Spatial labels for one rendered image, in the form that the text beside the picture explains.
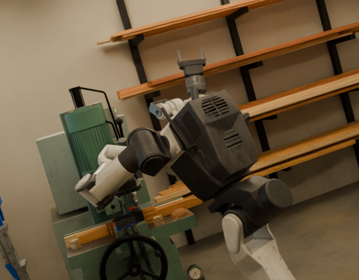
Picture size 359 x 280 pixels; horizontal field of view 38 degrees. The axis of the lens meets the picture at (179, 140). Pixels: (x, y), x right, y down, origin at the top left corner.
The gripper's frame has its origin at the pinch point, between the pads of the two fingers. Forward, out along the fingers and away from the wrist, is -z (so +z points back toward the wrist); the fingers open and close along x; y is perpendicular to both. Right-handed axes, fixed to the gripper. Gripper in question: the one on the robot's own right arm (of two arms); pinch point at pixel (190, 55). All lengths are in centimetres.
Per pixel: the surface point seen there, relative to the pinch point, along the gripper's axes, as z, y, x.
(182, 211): 68, 20, 13
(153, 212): 66, 24, 26
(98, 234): 72, 30, 53
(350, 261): 116, 132, -108
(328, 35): -79, 219, -170
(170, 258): 88, 21, 22
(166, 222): 72, 19, 21
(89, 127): 24, 11, 50
